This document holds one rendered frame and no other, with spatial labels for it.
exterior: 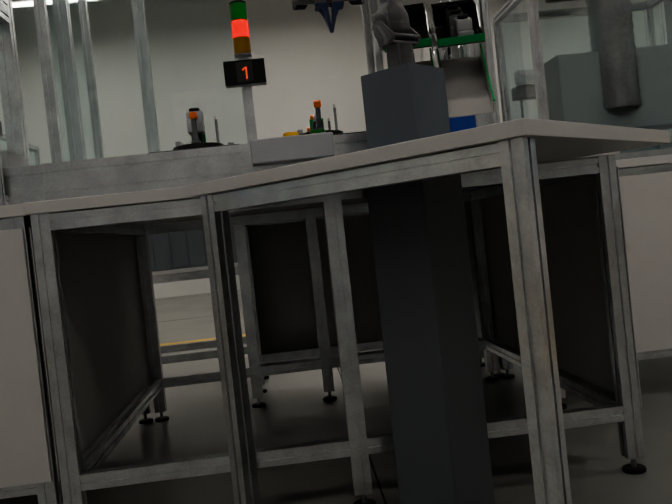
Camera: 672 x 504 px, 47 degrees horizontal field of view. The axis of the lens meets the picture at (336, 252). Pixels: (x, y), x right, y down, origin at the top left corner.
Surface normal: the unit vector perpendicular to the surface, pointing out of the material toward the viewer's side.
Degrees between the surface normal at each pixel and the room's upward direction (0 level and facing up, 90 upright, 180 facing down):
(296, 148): 90
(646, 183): 90
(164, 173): 90
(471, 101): 45
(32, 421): 90
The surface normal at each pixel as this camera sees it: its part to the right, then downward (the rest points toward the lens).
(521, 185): -0.66, 0.09
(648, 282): 0.07, 0.01
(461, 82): -0.15, -0.68
